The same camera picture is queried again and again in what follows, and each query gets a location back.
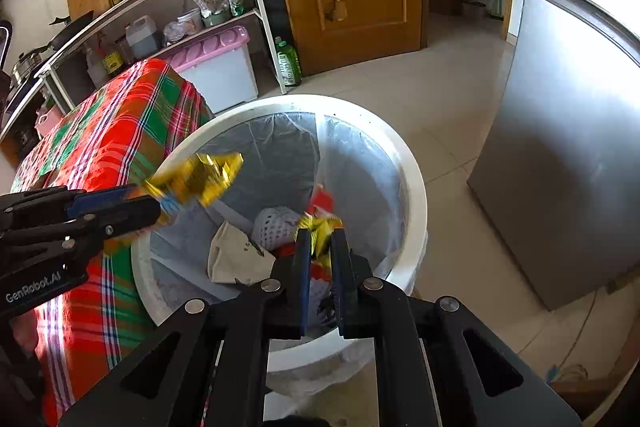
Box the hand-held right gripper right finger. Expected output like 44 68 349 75
330 228 583 427

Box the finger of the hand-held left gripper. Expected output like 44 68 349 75
0 196 162 280
0 186 143 230

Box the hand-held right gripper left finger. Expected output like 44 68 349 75
57 229 313 427

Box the yellow snack packet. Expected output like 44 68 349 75
295 213 346 273

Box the beige printed paper bag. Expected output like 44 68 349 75
207 222 278 285

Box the gold foil wrapper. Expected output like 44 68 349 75
142 152 246 228

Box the red plastic wrapper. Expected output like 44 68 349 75
307 186 337 215

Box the white trash bin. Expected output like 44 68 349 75
131 94 428 395

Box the plaid tablecloth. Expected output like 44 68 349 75
10 59 216 427

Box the pink plastic box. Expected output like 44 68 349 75
34 104 63 138

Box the clear plastic bottle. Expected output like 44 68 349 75
84 47 108 88

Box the clear bin liner bag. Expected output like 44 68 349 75
145 107 416 398

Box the yellow label sauce bottle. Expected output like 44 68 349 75
100 39 126 78

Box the steel pot with lid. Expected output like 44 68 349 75
10 49 51 85

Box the dark liquid plastic jug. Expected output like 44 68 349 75
125 16 162 60

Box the black wok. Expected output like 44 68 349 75
47 9 96 52

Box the pink lid storage box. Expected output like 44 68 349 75
160 25 259 114

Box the crumpled plastic bag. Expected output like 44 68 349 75
162 21 193 48

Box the green detergent bottle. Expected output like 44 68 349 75
274 37 303 88

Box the green bowl with bags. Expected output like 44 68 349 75
192 0 233 28

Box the silver refrigerator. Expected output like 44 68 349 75
467 0 640 312

